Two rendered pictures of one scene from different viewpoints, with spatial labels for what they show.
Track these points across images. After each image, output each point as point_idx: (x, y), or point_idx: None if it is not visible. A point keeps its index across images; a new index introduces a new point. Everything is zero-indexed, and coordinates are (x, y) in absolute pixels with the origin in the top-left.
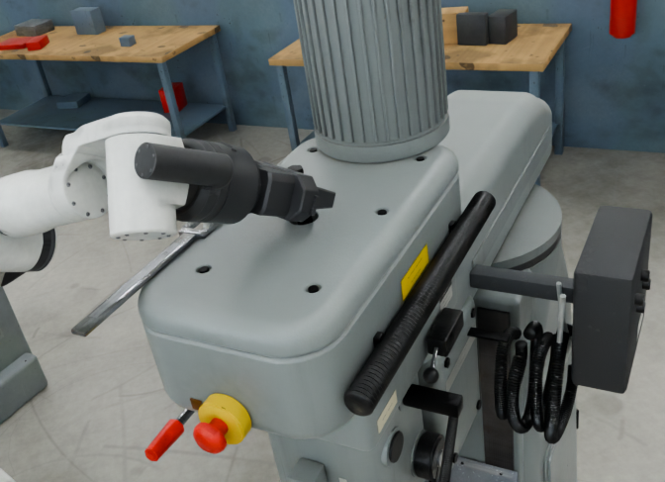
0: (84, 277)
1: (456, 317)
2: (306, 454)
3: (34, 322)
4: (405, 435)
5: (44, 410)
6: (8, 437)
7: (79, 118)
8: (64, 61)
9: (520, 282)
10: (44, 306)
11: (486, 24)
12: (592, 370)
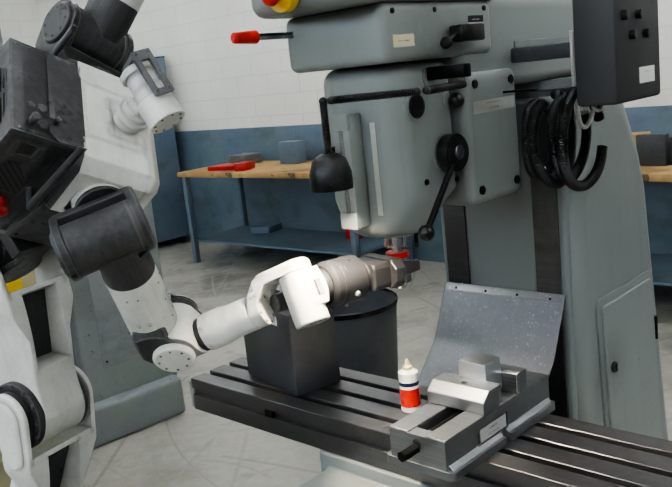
0: (240, 347)
1: (477, 23)
2: (348, 108)
3: (186, 371)
4: (428, 114)
5: (176, 427)
6: (139, 441)
7: (268, 239)
8: (265, 195)
9: (547, 46)
10: (198, 362)
11: (666, 144)
12: (590, 85)
